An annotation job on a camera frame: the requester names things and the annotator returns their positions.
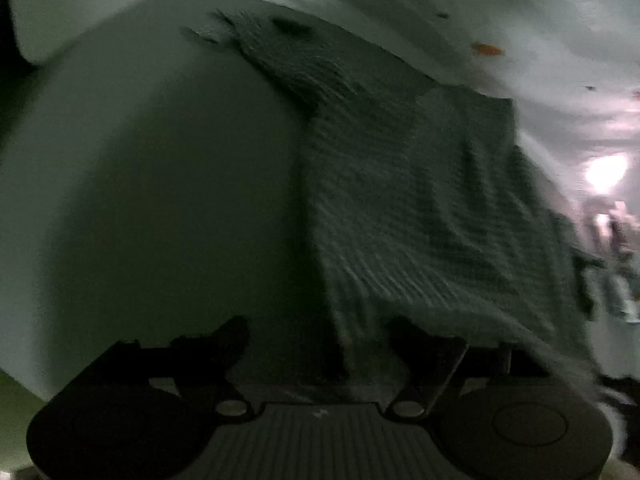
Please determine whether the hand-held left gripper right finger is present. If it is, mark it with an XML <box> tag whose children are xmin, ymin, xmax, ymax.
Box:
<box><xmin>386</xmin><ymin>318</ymin><xmax>547</xmax><ymax>418</ymax></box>

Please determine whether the light green bar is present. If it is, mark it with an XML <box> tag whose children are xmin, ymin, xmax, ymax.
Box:
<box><xmin>0</xmin><ymin>367</ymin><xmax>52</xmax><ymax>467</ymax></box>

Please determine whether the plaid shirt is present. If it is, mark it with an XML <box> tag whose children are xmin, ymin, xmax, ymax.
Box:
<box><xmin>184</xmin><ymin>9</ymin><xmax>603</xmax><ymax>403</ymax></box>

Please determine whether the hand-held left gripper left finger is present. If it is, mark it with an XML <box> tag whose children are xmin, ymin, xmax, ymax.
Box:
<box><xmin>85</xmin><ymin>315</ymin><xmax>252</xmax><ymax>418</ymax></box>

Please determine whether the carrot print sheet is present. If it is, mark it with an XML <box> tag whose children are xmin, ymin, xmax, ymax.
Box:
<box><xmin>10</xmin><ymin>0</ymin><xmax>640</xmax><ymax>221</ymax></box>

